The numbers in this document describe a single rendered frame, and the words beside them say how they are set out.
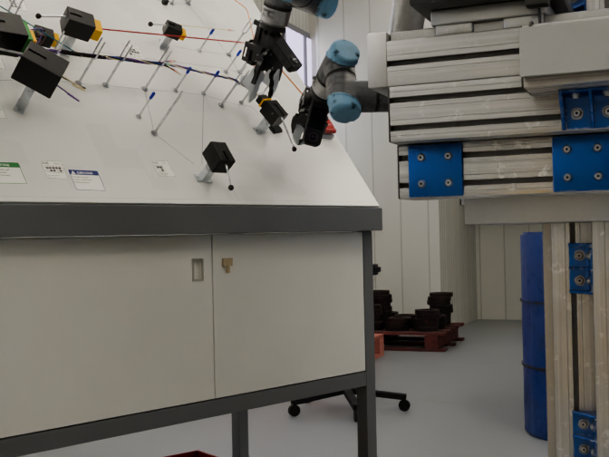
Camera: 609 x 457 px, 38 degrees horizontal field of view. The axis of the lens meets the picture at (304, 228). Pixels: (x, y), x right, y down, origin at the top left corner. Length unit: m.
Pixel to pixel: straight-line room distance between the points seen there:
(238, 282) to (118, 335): 0.36
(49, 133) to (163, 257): 0.37
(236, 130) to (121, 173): 0.46
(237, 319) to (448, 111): 0.98
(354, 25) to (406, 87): 5.86
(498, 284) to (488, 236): 0.44
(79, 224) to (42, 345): 0.26
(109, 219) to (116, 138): 0.25
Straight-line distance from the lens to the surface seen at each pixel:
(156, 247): 2.06
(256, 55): 2.40
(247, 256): 2.23
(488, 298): 8.20
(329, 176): 2.49
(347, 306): 2.49
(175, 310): 2.10
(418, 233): 6.96
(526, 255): 3.54
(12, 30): 2.00
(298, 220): 2.30
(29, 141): 1.99
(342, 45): 2.14
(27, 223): 1.85
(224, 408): 2.21
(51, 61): 1.97
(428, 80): 1.44
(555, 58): 1.29
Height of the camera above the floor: 0.79
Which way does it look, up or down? level
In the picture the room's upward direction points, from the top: 1 degrees counter-clockwise
